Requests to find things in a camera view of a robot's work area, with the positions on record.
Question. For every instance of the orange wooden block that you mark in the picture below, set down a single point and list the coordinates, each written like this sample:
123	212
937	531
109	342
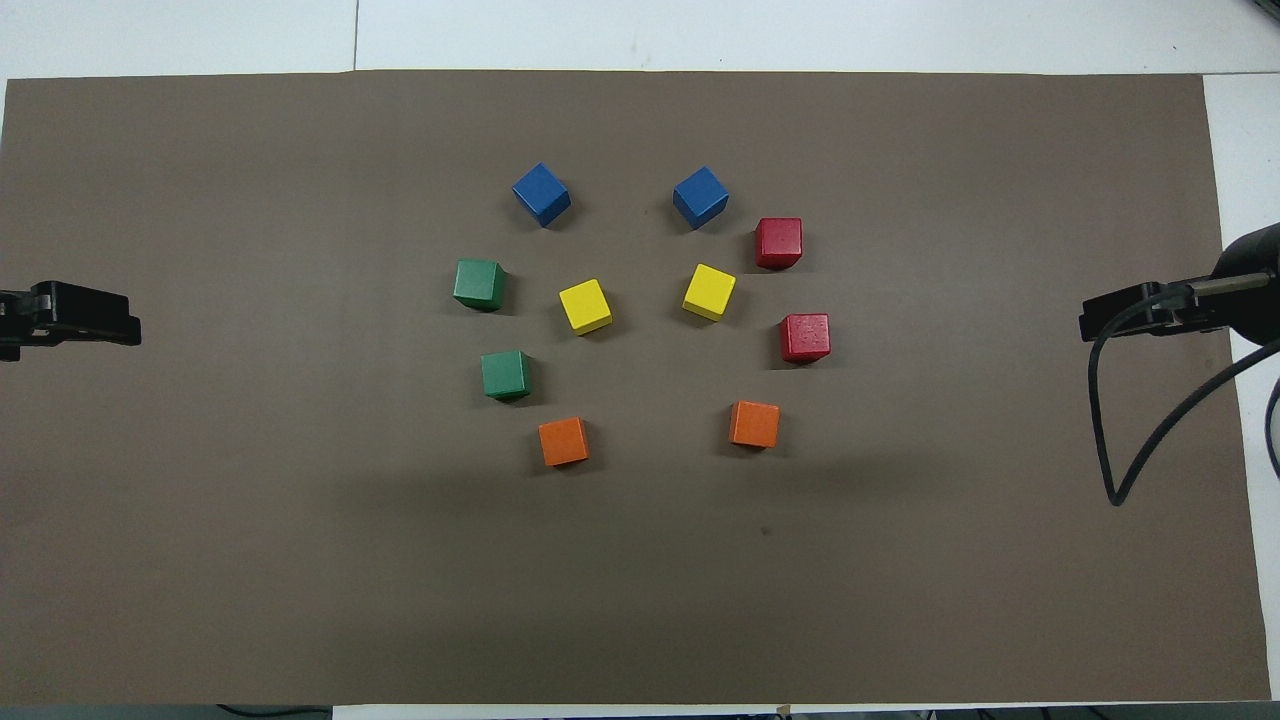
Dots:
563	441
754	424

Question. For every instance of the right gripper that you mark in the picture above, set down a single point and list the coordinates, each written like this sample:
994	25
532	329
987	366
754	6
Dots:
1252	280

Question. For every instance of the yellow wooden block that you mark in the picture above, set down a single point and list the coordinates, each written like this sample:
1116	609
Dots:
585	306
709	292

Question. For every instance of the blue wooden block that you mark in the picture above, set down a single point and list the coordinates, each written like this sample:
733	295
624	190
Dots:
700	197
540	195

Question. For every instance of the brown table mat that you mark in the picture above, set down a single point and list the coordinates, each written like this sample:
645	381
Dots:
640	600

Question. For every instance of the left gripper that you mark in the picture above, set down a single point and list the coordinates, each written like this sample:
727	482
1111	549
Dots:
10	325

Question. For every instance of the green wooden block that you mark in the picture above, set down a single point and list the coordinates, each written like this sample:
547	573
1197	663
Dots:
506	375
478	284

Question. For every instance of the red wooden block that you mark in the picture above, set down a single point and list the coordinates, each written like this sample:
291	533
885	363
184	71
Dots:
805	338
778	243

